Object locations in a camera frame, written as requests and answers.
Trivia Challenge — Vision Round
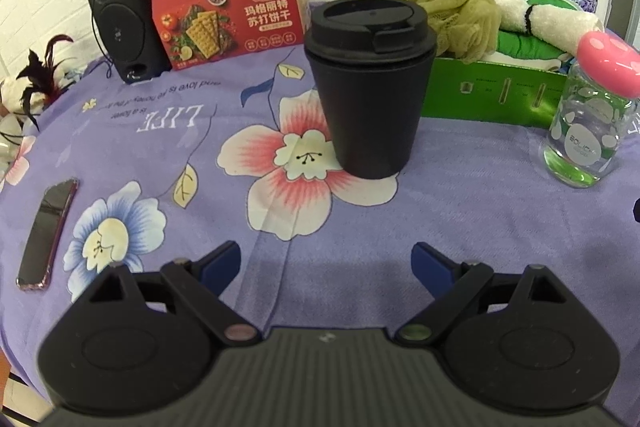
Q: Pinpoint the olive mesh bath loofah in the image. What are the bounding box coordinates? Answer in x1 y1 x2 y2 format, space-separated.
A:
374 0 502 62

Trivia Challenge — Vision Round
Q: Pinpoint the red cracker box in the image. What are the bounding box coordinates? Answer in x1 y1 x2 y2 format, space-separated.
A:
150 0 307 72

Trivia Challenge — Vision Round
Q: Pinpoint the white towel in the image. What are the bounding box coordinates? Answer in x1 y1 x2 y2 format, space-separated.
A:
492 0 605 58

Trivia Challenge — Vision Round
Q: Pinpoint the glass jar with pink lid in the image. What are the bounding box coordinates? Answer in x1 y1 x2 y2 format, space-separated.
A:
542 29 640 188

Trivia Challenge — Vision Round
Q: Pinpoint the purple floral tablecloth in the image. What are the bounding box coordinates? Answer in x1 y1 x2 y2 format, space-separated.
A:
0 27 640 408

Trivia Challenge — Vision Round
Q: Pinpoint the black lidded cup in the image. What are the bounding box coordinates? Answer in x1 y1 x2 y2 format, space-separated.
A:
304 0 438 180

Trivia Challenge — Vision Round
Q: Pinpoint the dark feather ornament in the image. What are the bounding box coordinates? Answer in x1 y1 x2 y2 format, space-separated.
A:
15 34 76 130

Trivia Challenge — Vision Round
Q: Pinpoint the smartphone in pink case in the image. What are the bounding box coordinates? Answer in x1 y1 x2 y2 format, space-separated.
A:
16 177 81 292

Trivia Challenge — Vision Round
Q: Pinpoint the green cardboard box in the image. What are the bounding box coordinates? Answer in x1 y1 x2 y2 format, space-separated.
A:
419 54 573 130

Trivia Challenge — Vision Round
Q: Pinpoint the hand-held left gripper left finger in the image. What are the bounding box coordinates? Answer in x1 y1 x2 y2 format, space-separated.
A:
90 241 261 345

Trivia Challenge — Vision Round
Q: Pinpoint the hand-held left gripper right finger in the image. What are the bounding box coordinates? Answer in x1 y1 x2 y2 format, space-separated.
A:
397 242 566 345

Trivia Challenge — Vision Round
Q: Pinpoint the black speaker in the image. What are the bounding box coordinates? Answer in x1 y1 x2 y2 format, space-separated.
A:
86 0 173 85

